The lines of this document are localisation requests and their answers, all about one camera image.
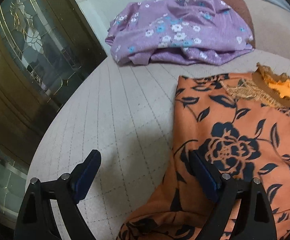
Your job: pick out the purple floral garment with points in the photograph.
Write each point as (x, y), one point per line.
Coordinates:
(178, 31)

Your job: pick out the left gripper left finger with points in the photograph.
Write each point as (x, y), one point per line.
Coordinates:
(36, 219)

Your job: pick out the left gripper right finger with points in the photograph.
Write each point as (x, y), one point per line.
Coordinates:
(255, 218)

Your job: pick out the pink quilted sofa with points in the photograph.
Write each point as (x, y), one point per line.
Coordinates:
(127, 113)

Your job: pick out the wooden glass door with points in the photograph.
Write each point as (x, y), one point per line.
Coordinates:
(47, 50)

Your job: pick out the orange black floral garment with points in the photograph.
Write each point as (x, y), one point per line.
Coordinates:
(239, 123)

